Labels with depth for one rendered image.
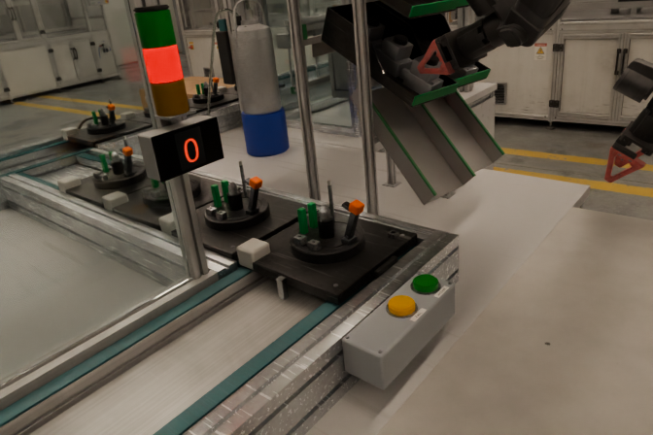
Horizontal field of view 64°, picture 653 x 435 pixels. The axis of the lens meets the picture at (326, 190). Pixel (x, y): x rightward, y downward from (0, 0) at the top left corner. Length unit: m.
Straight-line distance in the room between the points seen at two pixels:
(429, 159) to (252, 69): 0.85
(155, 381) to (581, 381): 0.61
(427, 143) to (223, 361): 0.63
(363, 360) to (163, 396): 0.28
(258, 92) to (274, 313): 1.05
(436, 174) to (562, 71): 3.81
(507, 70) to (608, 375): 4.28
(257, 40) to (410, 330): 1.24
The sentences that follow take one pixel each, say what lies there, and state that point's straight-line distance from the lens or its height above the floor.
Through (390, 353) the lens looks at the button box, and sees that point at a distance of 0.75.
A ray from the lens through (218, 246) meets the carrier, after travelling 1.04.
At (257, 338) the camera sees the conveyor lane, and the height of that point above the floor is 0.92.
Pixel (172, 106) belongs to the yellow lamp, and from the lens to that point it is 0.82.
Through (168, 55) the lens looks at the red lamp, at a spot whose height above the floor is 1.35.
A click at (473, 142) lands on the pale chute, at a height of 1.04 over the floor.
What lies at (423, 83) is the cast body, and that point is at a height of 1.22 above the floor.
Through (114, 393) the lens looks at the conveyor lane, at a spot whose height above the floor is 0.92.
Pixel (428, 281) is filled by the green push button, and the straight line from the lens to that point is 0.86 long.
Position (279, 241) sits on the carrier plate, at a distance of 1.02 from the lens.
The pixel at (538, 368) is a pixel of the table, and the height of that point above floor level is 0.86.
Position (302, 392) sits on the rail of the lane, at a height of 0.93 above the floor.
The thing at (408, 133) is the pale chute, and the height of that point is 1.10.
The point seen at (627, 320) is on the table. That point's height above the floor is 0.86.
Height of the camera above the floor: 1.43
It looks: 22 degrees down
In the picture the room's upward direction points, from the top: 6 degrees counter-clockwise
